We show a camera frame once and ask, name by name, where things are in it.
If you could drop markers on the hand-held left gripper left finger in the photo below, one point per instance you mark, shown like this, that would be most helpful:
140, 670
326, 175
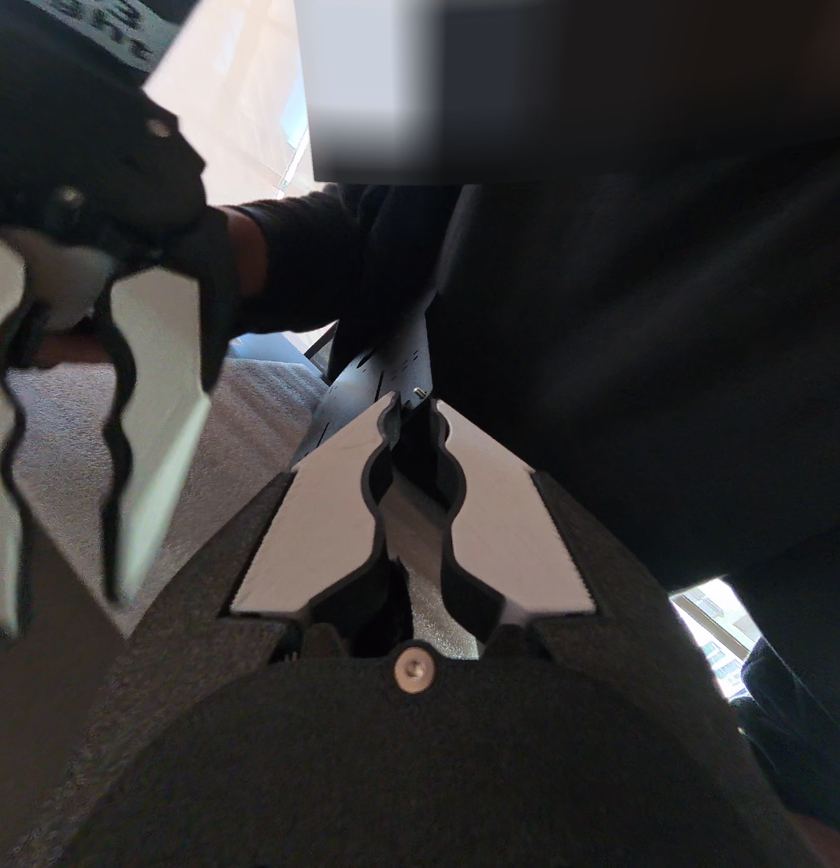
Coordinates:
311, 529

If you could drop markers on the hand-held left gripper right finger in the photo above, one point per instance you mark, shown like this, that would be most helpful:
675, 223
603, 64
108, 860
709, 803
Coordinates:
522, 536

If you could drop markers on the black metal plate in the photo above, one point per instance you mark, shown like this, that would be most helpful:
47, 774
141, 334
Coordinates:
386, 366

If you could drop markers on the person's right forearm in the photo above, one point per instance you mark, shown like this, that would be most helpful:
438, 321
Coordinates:
325, 258

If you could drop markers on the person's right hand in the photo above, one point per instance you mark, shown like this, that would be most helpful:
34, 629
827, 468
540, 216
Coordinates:
77, 349

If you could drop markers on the white foam sheet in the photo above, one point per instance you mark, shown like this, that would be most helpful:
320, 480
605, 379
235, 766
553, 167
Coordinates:
243, 434

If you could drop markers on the window with roller blinds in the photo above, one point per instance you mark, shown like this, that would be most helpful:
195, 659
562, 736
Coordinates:
223, 102

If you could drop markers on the clear window pane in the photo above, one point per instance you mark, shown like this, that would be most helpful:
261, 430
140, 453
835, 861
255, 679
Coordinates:
711, 630

